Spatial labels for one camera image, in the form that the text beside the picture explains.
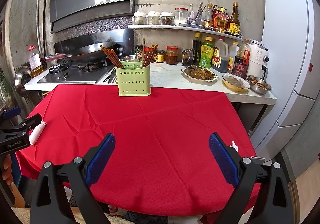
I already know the wooden chopstick three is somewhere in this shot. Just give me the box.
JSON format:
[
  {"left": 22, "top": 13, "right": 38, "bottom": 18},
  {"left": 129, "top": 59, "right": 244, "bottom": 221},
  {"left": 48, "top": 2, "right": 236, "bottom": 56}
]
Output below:
[{"left": 105, "top": 47, "right": 124, "bottom": 70}]

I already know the plate of cooked food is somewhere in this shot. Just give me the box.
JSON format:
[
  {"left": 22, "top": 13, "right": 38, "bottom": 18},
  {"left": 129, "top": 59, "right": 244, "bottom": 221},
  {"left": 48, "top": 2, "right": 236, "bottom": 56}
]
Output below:
[{"left": 181, "top": 65, "right": 218, "bottom": 82}]

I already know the green label bottle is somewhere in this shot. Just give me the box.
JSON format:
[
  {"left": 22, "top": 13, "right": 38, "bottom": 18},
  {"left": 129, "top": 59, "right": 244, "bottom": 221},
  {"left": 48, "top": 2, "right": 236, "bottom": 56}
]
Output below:
[{"left": 199, "top": 36, "right": 214, "bottom": 68}]

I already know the white tissue right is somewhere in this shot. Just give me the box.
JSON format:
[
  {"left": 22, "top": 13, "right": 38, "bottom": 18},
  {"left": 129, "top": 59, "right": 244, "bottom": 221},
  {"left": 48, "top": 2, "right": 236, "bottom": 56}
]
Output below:
[{"left": 230, "top": 141, "right": 239, "bottom": 152}]

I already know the cooking oil bottle left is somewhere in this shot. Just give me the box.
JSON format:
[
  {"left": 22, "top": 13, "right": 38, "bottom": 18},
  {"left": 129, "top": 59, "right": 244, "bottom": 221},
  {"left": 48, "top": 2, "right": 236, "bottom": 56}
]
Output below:
[{"left": 28, "top": 45, "right": 44, "bottom": 78}]

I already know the white refrigerator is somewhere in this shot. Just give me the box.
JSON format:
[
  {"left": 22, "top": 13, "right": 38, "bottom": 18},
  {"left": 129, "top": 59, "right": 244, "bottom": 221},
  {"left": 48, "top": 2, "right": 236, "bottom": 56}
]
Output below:
[{"left": 250, "top": 0, "right": 319, "bottom": 160}]

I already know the large soy sauce jug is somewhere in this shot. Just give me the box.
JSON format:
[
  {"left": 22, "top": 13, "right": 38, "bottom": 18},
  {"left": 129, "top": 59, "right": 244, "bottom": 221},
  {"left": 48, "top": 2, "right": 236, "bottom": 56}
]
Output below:
[{"left": 211, "top": 37, "right": 229, "bottom": 73}]

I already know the wooden chopstick two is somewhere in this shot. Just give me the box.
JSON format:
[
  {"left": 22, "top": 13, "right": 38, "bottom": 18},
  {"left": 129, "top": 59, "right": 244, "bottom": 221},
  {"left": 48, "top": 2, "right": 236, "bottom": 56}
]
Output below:
[{"left": 102, "top": 47, "right": 123, "bottom": 70}]

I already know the wall shelf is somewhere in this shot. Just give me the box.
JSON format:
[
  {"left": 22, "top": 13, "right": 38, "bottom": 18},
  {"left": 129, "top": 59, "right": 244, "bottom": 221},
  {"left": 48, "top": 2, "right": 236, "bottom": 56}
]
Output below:
[{"left": 128, "top": 25, "right": 244, "bottom": 41}]

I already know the white tissue roll left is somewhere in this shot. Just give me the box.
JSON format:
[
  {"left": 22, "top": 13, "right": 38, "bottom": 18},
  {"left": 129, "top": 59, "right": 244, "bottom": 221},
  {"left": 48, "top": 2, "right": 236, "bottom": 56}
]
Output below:
[{"left": 29, "top": 121, "right": 46, "bottom": 146}]

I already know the wooden chopstick eight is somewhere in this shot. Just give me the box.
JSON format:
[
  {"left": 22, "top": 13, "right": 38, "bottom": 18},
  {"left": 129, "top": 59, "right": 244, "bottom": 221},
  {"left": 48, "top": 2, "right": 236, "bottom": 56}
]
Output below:
[{"left": 146, "top": 44, "right": 158, "bottom": 66}]

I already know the steel pot lid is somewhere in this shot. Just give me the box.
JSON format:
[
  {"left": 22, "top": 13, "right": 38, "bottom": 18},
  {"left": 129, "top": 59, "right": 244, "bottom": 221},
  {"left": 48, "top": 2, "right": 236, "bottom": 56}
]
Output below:
[{"left": 14, "top": 66, "right": 31, "bottom": 97}]

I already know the wooden chopstick five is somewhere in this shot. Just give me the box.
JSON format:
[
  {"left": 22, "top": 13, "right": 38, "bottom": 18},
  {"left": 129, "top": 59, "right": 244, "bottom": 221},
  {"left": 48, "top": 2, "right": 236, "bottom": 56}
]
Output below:
[{"left": 142, "top": 37, "right": 145, "bottom": 67}]

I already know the left hand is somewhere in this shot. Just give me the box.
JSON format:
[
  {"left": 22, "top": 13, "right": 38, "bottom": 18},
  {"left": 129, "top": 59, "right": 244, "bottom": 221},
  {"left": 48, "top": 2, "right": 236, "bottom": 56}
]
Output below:
[{"left": 2, "top": 154, "right": 13, "bottom": 186}]

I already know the wooden chopstick one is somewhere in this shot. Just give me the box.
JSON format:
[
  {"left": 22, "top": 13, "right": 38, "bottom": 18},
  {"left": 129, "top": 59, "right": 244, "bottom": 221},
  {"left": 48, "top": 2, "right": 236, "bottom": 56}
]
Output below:
[{"left": 100, "top": 45, "right": 122, "bottom": 70}]

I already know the wooden chopstick six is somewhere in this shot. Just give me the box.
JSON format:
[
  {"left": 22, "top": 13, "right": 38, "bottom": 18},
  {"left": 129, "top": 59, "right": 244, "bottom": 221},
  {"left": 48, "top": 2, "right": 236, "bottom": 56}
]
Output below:
[{"left": 142, "top": 46, "right": 150, "bottom": 67}]

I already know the red tablecloth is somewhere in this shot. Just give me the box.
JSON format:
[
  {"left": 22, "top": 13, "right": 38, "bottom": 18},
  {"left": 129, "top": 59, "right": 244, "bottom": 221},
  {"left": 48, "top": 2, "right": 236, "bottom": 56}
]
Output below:
[{"left": 16, "top": 85, "right": 255, "bottom": 216}]

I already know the yellow bowl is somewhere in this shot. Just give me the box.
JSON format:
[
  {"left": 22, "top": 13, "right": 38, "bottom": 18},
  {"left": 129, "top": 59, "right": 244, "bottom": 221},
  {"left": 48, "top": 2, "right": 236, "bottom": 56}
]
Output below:
[{"left": 222, "top": 73, "right": 250, "bottom": 93}]

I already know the wooden chopstick four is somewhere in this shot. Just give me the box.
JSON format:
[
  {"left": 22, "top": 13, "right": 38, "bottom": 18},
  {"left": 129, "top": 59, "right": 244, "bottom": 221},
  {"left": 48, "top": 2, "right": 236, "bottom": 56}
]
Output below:
[{"left": 108, "top": 49, "right": 124, "bottom": 69}]

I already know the wooden chopstick seven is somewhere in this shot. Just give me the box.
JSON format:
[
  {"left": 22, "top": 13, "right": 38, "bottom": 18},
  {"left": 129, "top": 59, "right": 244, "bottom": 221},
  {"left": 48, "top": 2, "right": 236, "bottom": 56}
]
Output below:
[{"left": 144, "top": 44, "right": 158, "bottom": 67}]

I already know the dark sauce bottle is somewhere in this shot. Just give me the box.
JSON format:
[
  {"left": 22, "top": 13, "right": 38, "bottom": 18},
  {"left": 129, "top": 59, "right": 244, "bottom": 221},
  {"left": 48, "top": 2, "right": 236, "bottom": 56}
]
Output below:
[{"left": 193, "top": 32, "right": 202, "bottom": 64}]

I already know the black wok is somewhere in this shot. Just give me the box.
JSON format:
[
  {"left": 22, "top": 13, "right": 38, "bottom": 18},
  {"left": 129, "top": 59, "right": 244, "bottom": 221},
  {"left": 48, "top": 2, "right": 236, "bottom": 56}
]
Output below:
[{"left": 44, "top": 42, "right": 118, "bottom": 63}]

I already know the gas stove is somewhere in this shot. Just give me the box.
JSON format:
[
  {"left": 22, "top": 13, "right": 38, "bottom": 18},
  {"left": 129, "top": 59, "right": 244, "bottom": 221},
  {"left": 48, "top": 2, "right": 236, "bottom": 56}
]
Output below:
[{"left": 38, "top": 59, "right": 114, "bottom": 84}]

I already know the red lid chili jar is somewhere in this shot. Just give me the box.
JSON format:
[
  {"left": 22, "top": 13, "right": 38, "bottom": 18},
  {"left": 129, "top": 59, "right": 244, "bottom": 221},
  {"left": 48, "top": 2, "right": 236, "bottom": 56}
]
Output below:
[{"left": 165, "top": 46, "right": 179, "bottom": 65}]

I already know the wooden chopstick ten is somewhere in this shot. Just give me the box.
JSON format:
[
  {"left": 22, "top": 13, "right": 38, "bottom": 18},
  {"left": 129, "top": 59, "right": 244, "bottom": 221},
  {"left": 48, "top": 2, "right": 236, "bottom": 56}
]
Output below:
[{"left": 143, "top": 46, "right": 153, "bottom": 67}]

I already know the tall brown sauce bottle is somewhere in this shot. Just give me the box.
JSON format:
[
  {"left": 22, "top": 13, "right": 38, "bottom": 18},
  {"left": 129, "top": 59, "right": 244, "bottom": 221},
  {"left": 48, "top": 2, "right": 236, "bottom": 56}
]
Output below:
[{"left": 228, "top": 2, "right": 240, "bottom": 35}]

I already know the red handle oil bottle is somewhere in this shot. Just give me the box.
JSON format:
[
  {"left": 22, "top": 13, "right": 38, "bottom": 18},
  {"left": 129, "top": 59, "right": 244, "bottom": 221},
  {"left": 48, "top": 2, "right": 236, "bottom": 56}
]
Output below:
[{"left": 232, "top": 39, "right": 251, "bottom": 79}]

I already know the steel bowl with food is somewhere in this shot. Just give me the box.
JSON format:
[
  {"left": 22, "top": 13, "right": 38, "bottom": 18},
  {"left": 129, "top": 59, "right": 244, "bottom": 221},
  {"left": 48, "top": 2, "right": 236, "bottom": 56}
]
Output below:
[{"left": 247, "top": 75, "right": 272, "bottom": 95}]

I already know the wooden chopstick nine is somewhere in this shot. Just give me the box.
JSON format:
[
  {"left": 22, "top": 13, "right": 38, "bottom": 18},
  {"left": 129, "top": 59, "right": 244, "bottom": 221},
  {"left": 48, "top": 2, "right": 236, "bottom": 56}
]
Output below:
[{"left": 144, "top": 44, "right": 156, "bottom": 67}]

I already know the green utensil holder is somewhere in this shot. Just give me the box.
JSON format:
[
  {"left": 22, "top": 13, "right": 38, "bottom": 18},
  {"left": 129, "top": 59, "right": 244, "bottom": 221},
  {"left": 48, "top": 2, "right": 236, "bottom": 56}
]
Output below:
[{"left": 116, "top": 61, "right": 151, "bottom": 97}]

